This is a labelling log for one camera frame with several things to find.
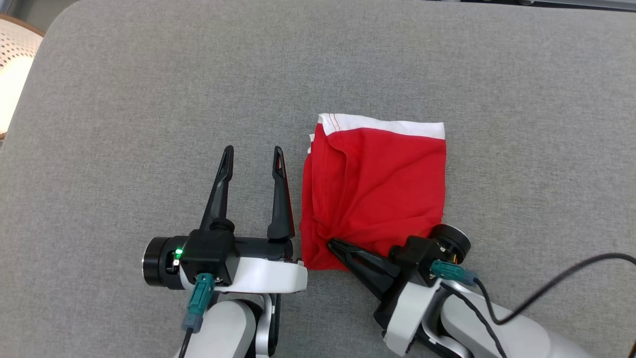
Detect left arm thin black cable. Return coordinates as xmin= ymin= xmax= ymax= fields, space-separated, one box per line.
xmin=271 ymin=293 xmax=282 ymax=357

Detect grey fabric sofa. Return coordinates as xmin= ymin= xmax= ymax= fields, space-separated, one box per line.
xmin=0 ymin=0 xmax=636 ymax=358

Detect red shorts with 23 print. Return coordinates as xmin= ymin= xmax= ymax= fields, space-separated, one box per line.
xmin=300 ymin=113 xmax=447 ymax=271

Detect right camera cable teal plug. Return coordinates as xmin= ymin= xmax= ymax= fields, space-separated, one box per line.
xmin=430 ymin=253 xmax=636 ymax=325

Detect camera cable teal plug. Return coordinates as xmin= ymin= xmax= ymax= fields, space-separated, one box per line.
xmin=178 ymin=272 xmax=217 ymax=358
xmin=430 ymin=253 xmax=636 ymax=325

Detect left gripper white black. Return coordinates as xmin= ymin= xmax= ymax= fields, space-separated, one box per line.
xmin=143 ymin=145 xmax=308 ymax=295

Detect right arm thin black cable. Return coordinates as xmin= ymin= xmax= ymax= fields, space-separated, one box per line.
xmin=440 ymin=281 xmax=508 ymax=358

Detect beige perforated laundry basket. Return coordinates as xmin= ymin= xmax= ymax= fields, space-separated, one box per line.
xmin=0 ymin=14 xmax=45 ymax=141

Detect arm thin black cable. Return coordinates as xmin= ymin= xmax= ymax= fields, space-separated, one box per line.
xmin=440 ymin=281 xmax=508 ymax=358
xmin=271 ymin=293 xmax=282 ymax=357

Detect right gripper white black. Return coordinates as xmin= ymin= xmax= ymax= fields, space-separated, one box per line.
xmin=327 ymin=224 xmax=472 ymax=357

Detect left camera cable teal plug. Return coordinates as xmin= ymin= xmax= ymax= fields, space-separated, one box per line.
xmin=178 ymin=272 xmax=217 ymax=358

